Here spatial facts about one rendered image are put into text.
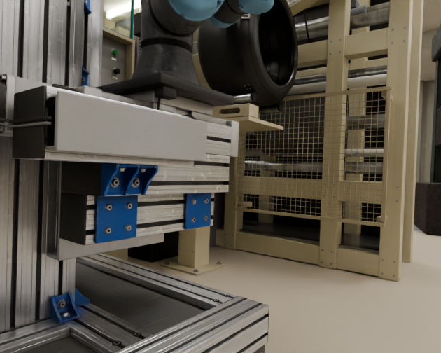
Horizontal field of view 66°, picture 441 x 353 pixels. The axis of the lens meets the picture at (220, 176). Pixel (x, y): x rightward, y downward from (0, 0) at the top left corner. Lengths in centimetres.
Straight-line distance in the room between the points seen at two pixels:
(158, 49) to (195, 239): 131
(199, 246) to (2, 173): 135
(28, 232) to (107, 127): 36
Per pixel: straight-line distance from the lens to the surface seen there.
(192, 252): 192
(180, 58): 76
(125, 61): 210
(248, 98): 163
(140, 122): 50
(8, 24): 79
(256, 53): 161
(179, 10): 68
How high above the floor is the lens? 54
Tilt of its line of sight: 1 degrees down
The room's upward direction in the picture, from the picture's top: 2 degrees clockwise
